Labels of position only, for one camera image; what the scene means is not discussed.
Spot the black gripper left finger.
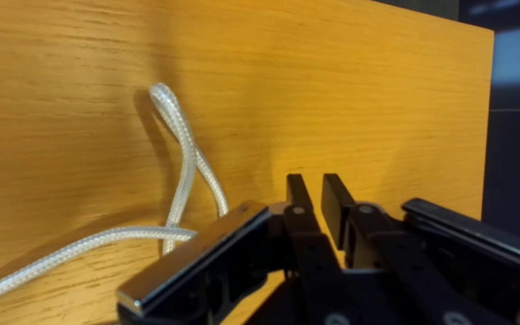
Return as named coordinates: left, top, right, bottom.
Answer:
left=117, top=172, right=347, bottom=325

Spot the white braided string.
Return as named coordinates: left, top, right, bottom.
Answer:
left=0, top=80, right=231, bottom=313

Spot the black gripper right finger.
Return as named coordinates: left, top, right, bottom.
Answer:
left=321, top=171, right=520, bottom=325

